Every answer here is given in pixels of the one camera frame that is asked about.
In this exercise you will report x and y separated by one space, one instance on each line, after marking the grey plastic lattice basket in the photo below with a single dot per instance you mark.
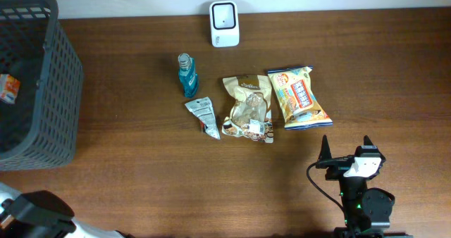
39 130

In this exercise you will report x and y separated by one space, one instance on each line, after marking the silver triangular snack packet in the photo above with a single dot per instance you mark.
203 110

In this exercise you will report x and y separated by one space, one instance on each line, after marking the teal mouthwash bottle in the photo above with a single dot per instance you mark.
188 75

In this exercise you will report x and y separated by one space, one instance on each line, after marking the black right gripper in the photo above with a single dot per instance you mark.
337 167

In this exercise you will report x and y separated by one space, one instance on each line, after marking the orange white small box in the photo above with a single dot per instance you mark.
9 88

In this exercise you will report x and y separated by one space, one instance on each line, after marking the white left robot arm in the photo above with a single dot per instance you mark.
83 230

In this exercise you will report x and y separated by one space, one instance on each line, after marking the white barcode scanner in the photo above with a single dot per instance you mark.
224 22

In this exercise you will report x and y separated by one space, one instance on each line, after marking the yellow snack bag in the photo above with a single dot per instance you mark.
297 102

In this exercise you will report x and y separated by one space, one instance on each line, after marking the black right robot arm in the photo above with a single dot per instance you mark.
366 210

